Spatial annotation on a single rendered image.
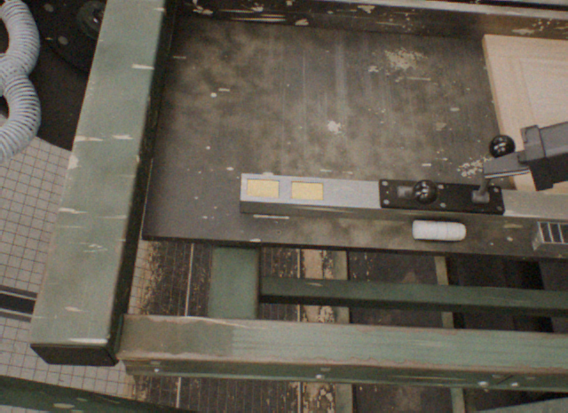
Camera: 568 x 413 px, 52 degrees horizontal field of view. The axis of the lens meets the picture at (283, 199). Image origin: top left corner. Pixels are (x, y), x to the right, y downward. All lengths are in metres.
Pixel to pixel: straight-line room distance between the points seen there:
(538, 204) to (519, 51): 0.36
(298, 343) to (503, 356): 0.28
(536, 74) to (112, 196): 0.82
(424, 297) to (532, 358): 0.19
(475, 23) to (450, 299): 0.55
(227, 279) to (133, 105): 0.31
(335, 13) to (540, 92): 0.41
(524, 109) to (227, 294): 0.64
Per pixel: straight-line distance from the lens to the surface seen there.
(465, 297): 1.02
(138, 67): 0.99
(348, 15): 1.19
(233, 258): 0.95
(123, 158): 0.89
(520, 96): 1.19
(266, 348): 0.81
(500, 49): 1.26
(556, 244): 1.03
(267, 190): 0.92
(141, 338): 0.82
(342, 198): 0.93
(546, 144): 0.87
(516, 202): 1.02
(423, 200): 0.83
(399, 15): 1.20
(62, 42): 1.66
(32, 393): 1.32
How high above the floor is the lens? 2.12
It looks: 31 degrees down
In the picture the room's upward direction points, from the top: 69 degrees counter-clockwise
